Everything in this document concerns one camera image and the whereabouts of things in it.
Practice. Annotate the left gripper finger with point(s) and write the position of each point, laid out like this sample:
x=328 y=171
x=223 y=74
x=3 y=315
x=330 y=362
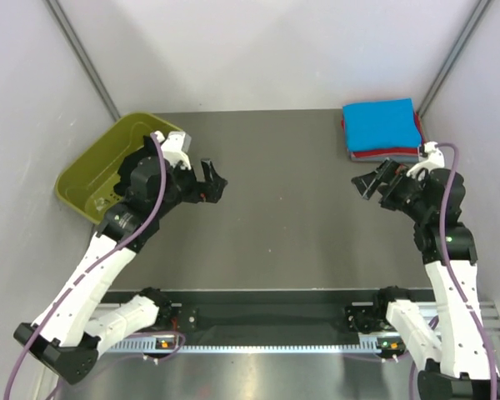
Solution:
x=215 y=186
x=209 y=172

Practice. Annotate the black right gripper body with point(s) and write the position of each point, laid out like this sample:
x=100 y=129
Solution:
x=404 y=191

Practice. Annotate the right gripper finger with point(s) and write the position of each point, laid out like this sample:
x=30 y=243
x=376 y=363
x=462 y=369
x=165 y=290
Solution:
x=386 y=172
x=367 y=184

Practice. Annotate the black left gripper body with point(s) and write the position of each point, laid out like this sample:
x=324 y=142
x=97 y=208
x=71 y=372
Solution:
x=187 y=188

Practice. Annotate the blue t shirt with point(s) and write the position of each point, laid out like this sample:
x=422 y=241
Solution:
x=380 y=125

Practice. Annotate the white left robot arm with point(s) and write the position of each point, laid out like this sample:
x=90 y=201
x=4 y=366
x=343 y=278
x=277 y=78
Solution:
x=66 y=337

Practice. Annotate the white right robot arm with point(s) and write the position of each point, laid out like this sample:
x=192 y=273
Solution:
x=454 y=359

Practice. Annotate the red folded t shirt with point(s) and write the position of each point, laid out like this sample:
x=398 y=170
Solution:
x=393 y=151

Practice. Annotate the black t shirt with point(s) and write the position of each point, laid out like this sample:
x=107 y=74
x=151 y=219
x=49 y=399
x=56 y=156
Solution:
x=138 y=169

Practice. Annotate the olive green plastic bin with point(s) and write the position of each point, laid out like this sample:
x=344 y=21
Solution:
x=86 y=186

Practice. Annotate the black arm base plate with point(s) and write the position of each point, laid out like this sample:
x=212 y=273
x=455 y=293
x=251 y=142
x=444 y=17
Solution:
x=199 y=316

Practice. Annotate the right corner aluminium post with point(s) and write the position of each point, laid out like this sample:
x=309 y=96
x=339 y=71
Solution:
x=464 y=37

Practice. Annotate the corner aluminium post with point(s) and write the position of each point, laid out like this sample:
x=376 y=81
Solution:
x=75 y=43
x=464 y=37

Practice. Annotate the left corner aluminium post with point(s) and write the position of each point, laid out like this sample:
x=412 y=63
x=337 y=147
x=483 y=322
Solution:
x=75 y=43

